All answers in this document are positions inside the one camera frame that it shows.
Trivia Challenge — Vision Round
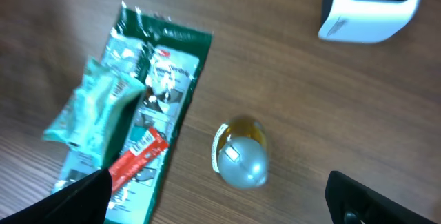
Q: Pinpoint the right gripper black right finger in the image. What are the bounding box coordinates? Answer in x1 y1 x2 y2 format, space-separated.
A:
325 171 435 224

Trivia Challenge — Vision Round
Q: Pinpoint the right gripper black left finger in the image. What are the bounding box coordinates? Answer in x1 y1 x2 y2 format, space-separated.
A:
1 169 112 224

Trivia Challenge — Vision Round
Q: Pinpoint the red stick sachet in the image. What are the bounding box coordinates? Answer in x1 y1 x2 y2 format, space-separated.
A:
109 127 169 194

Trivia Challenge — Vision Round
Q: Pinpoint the clear yellow liquid bottle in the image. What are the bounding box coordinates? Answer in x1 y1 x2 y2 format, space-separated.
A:
211 115 269 189

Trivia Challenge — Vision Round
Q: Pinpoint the white barcode scanner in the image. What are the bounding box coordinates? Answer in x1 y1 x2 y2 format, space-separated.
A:
318 0 421 43

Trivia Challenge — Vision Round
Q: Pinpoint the teal snack wrapper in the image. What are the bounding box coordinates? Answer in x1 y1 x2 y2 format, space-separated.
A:
42 58 145 166

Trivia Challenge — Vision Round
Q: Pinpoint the green gloves package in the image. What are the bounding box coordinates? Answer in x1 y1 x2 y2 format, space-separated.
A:
53 6 212 223

